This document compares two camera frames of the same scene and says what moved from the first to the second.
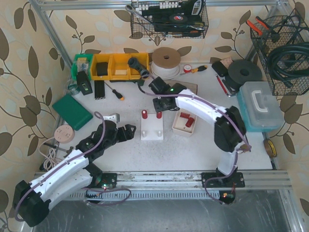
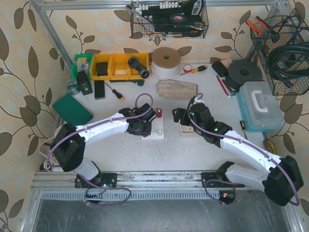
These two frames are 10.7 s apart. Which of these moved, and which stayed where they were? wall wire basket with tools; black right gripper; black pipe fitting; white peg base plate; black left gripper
Moved: black left gripper; black right gripper
Stayed: white peg base plate; black pipe fitting; wall wire basket with tools
